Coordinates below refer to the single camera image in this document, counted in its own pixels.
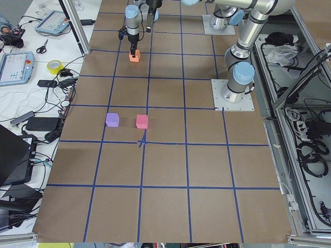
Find purple foam cube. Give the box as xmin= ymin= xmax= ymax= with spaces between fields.
xmin=106 ymin=113 xmax=119 ymax=128

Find grey usb hub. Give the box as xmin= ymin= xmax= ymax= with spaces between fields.
xmin=10 ymin=111 xmax=35 ymax=126

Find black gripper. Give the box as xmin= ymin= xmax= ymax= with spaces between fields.
xmin=146 ymin=0 xmax=162 ymax=33
xmin=128 ymin=34 xmax=139 ymax=57

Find black power adapter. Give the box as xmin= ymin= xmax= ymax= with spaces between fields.
xmin=80 ymin=19 xmax=96 ymax=26

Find red foam cube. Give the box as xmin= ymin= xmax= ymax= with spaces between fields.
xmin=136 ymin=115 xmax=148 ymax=129

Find aluminium frame post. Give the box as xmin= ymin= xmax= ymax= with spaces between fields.
xmin=58 ymin=0 xmax=91 ymax=56

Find black laptop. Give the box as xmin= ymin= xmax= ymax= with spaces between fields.
xmin=1 ymin=126 xmax=37 ymax=187

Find near teach pendant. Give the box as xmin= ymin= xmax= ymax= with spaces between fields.
xmin=1 ymin=51 xmax=35 ymax=86

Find yellow tape roll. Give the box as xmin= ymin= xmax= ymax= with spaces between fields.
xmin=47 ymin=59 xmax=64 ymax=75

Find black power brick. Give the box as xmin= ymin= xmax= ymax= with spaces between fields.
xmin=26 ymin=117 xmax=59 ymax=131

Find crumpled white cloth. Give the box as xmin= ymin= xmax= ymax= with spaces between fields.
xmin=266 ymin=45 xmax=298 ymax=67

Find black handled scissors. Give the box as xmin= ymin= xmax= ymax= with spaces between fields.
xmin=36 ymin=39 xmax=49 ymax=54

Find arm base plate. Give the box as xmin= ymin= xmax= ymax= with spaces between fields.
xmin=202 ymin=14 xmax=235 ymax=36
xmin=211 ymin=79 xmax=254 ymax=112

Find far teach pendant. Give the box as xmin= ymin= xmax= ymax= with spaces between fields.
xmin=35 ymin=10 xmax=69 ymax=36

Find white power strip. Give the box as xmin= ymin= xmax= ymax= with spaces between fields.
xmin=295 ymin=120 xmax=307 ymax=134

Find coiled black cables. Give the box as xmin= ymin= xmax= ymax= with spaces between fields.
xmin=296 ymin=141 xmax=329 ymax=179

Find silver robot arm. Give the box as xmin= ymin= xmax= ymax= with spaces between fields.
xmin=118 ymin=0 xmax=244 ymax=62
xmin=204 ymin=0 xmax=295 ymax=103

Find black cloth pile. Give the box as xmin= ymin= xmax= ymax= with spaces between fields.
xmin=265 ymin=32 xmax=294 ymax=46

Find orange foam cube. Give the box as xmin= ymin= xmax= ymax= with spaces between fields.
xmin=129 ymin=50 xmax=141 ymax=63

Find teach pendant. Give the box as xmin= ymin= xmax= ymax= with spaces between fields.
xmin=35 ymin=10 xmax=69 ymax=36
xmin=1 ymin=51 xmax=35 ymax=86

